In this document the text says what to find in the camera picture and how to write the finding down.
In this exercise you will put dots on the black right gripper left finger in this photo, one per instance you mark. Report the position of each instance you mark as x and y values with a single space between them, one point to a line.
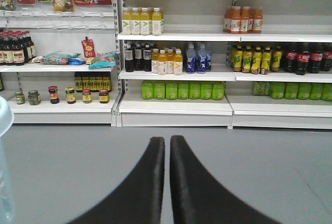
138 198

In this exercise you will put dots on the light blue shopping basket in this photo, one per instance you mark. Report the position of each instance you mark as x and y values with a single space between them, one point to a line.
7 204

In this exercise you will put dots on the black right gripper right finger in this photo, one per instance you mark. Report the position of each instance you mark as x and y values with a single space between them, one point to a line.
197 197

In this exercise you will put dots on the white store shelving unit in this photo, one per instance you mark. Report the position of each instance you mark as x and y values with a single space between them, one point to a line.
74 94

